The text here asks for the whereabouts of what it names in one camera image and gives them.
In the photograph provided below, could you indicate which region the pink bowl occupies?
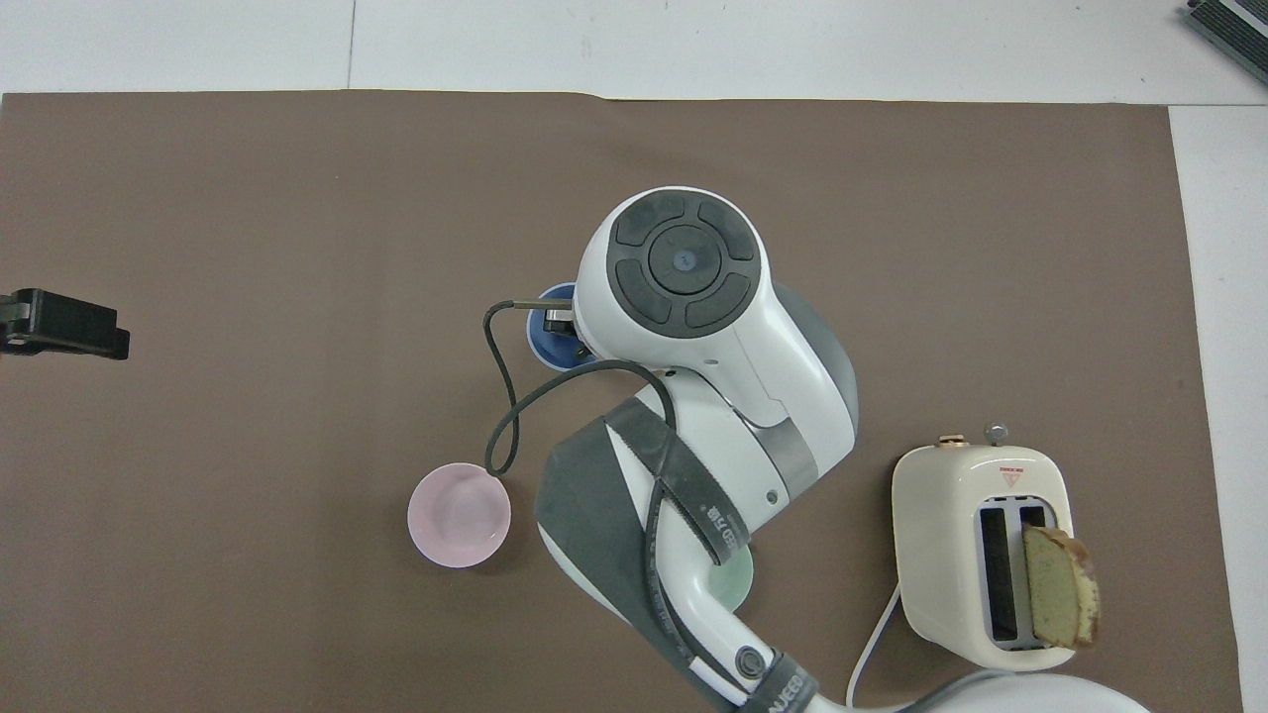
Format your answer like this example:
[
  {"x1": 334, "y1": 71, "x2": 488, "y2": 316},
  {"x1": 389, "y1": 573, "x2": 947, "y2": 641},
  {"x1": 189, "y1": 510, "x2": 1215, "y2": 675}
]
[{"x1": 407, "y1": 462, "x2": 513, "y2": 569}]

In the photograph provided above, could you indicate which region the blue bowl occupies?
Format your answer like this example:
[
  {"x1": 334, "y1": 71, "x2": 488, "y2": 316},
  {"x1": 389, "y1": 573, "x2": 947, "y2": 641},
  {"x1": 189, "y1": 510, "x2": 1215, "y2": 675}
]
[{"x1": 525, "y1": 283, "x2": 597, "y2": 373}]

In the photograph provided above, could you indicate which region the cream toaster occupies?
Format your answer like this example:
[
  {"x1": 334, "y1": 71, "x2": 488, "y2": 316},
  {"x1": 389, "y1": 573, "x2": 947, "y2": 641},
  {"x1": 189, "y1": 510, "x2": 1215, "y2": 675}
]
[{"x1": 891, "y1": 424, "x2": 1077, "y2": 673}]

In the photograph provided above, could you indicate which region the bread slice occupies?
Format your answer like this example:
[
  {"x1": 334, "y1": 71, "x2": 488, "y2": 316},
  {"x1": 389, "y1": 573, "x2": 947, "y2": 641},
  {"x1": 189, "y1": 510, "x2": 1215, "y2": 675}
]
[{"x1": 1021, "y1": 524, "x2": 1102, "y2": 651}]

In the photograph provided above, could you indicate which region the black stand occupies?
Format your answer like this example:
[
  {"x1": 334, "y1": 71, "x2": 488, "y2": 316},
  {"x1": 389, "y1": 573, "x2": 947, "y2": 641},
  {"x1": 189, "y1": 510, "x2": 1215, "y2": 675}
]
[{"x1": 1183, "y1": 0, "x2": 1268, "y2": 61}]

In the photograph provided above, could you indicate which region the black cable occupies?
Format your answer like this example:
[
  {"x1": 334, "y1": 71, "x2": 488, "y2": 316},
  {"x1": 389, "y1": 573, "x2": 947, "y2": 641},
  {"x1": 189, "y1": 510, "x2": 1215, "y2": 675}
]
[{"x1": 482, "y1": 300, "x2": 742, "y2": 696}]

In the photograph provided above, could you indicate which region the white toaster cable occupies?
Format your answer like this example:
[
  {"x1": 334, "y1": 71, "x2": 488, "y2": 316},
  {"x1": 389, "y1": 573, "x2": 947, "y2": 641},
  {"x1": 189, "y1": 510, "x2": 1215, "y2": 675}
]
[{"x1": 846, "y1": 582, "x2": 904, "y2": 710}]

